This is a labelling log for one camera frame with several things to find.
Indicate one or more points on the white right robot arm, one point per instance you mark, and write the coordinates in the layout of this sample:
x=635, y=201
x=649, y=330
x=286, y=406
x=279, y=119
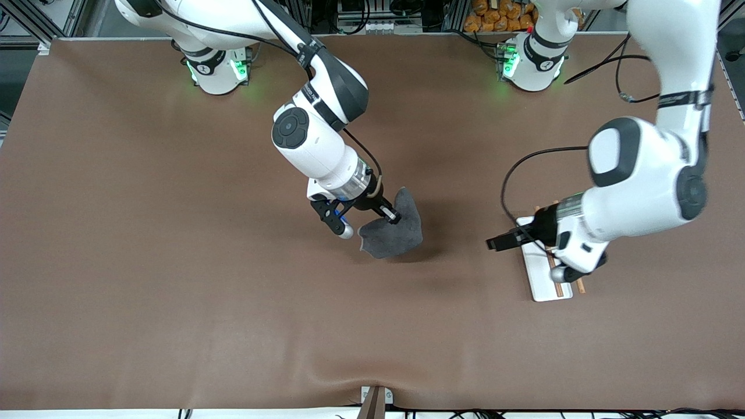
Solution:
x=314, y=145

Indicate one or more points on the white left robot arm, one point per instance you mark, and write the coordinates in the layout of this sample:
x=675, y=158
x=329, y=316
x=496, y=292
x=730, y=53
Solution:
x=640, y=174

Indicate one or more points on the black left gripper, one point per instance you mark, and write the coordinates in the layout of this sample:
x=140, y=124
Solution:
x=540, y=226

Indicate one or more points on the orange snack packets pile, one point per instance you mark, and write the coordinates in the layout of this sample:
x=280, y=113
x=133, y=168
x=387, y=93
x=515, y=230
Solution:
x=500, y=17

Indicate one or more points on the white rack base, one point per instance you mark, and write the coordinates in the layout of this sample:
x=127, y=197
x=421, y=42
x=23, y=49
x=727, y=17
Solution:
x=541, y=285

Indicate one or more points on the brown table mat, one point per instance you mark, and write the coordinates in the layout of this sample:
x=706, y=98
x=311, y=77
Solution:
x=174, y=262

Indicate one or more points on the wooden rack rod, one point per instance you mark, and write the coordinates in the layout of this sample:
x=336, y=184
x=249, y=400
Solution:
x=559, y=289
x=580, y=286

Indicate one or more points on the camera mount post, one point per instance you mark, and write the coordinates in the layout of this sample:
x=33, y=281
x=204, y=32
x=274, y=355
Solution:
x=372, y=404

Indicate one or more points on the grey towel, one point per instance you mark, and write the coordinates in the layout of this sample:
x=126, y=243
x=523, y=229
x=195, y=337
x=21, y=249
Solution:
x=396, y=235

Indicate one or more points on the white terminal block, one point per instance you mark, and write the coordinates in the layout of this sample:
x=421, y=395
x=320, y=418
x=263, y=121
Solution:
x=381, y=26

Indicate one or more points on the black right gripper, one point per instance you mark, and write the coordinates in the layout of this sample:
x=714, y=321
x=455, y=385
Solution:
x=373, y=202

